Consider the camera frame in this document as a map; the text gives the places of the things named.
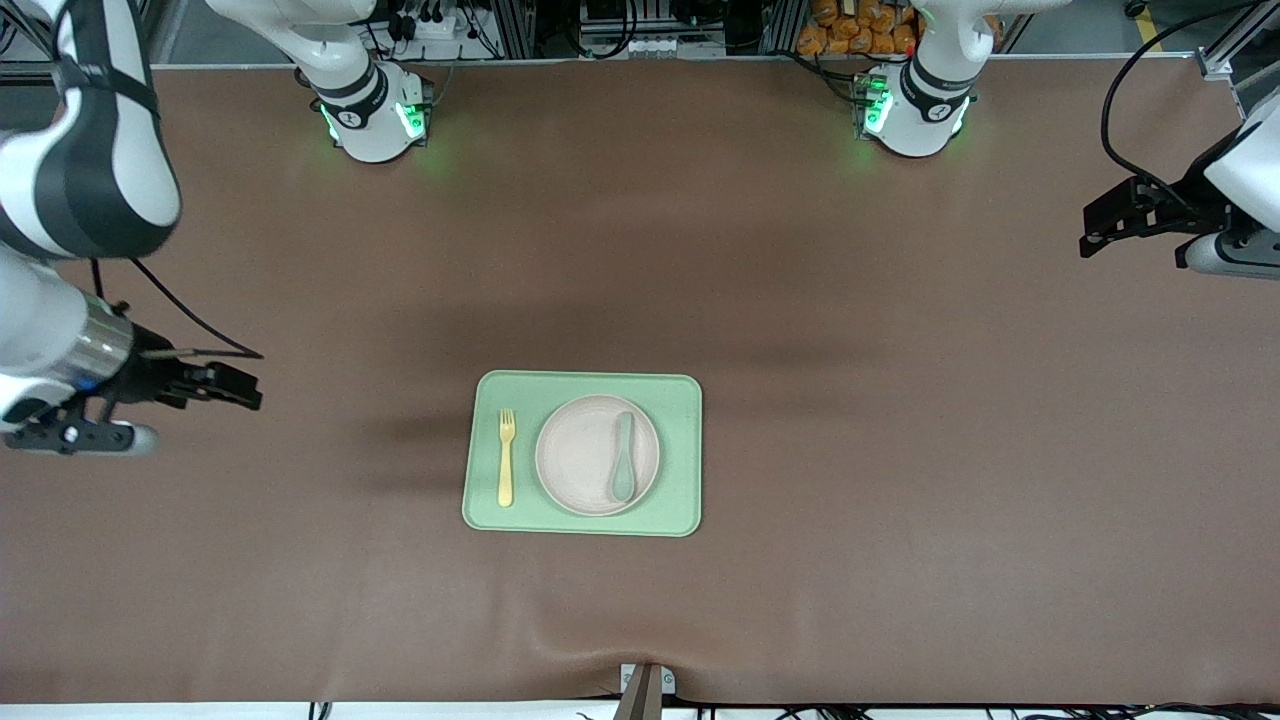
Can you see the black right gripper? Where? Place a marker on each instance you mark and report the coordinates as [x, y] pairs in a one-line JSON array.
[[146, 374]]

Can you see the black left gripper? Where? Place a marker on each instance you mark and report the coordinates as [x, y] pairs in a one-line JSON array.
[[1186, 202]]

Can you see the white round ridged plate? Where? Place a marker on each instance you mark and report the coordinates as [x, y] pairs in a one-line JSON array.
[[575, 455]]

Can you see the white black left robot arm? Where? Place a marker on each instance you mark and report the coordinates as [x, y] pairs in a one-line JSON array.
[[920, 110]]

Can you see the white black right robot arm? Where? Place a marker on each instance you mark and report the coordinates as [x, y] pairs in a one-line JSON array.
[[100, 150]]

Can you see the orange packaged goods pile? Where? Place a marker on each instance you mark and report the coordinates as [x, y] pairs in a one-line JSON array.
[[860, 30]]

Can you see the pale green plastic spoon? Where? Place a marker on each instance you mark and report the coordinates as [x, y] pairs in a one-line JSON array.
[[622, 485]]

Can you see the white power strip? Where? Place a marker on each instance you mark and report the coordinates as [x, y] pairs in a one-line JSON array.
[[435, 24]]

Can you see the mint green rectangular tray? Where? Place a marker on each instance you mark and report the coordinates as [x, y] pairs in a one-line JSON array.
[[680, 400]]

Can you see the aluminium profile frame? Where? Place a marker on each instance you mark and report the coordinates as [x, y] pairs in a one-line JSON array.
[[1235, 45]]

